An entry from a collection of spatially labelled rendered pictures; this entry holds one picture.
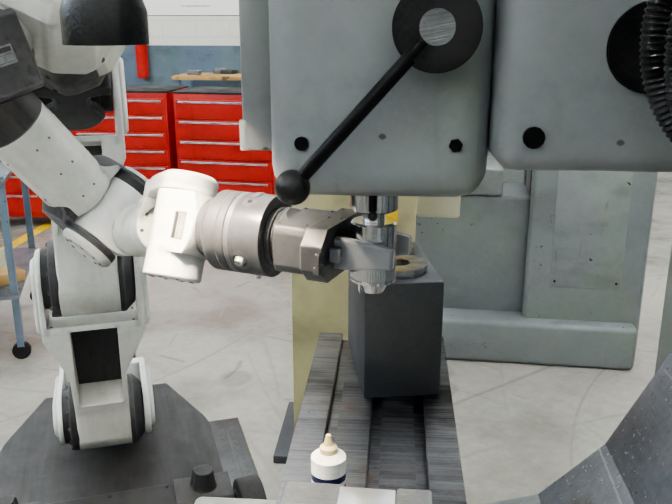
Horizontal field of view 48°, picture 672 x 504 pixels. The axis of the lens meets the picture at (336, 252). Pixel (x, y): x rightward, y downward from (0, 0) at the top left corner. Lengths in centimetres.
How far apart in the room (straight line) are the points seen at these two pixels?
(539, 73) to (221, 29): 941
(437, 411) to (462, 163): 58
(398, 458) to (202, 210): 44
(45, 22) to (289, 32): 44
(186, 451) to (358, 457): 75
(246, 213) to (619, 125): 37
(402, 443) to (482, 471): 167
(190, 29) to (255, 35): 935
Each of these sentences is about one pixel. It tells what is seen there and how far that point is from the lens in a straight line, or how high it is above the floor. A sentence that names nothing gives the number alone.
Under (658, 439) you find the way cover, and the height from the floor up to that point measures 100.
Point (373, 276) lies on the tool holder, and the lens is 76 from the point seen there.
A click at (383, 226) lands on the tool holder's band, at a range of 75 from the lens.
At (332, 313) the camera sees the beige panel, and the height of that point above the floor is 50.
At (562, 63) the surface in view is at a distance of 64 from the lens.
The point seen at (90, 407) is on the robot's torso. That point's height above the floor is 74.
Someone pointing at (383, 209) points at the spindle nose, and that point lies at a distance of 74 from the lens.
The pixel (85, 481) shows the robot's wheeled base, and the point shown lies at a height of 57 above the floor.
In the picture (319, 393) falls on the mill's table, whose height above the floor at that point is 90.
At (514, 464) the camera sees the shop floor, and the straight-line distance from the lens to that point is 280.
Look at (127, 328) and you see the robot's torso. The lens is 147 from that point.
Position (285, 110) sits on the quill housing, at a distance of 66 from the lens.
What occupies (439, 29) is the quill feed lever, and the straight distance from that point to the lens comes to 61.
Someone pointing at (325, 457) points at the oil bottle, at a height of 99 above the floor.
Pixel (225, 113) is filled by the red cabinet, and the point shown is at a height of 87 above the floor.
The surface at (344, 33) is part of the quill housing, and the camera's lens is 64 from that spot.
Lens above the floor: 146
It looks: 17 degrees down
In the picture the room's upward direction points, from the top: straight up
